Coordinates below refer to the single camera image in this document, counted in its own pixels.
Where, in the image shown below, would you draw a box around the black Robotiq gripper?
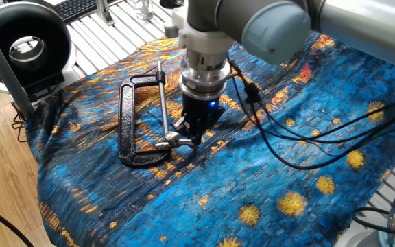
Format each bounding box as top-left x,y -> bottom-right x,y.
172,93 -> 226,147

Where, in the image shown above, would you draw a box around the black C-clamp with steel screw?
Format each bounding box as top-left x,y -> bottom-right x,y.
117,60 -> 173,169

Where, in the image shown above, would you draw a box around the blue starry painting tablecloth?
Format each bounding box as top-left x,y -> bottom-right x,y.
25,33 -> 395,247

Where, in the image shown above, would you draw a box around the clear drinking glass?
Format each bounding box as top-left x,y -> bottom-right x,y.
135,0 -> 155,21

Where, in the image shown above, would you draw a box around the black computer keyboard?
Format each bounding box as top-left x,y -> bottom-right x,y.
53,0 -> 117,24

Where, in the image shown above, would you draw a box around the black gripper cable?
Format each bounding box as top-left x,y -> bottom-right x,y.
226,56 -> 395,172

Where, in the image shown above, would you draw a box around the aluminium corner bracket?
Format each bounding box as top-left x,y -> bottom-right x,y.
95,0 -> 117,27

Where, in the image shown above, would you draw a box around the black ring light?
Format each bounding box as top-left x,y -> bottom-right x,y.
0,1 -> 79,104

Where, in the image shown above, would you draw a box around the aluminium frame post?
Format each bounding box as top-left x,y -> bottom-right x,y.
0,12 -> 36,121

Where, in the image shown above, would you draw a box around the thick black floor cable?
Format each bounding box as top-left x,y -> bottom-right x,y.
0,194 -> 36,247

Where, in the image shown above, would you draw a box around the black cables with grey plug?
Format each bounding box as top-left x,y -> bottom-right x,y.
350,188 -> 395,247

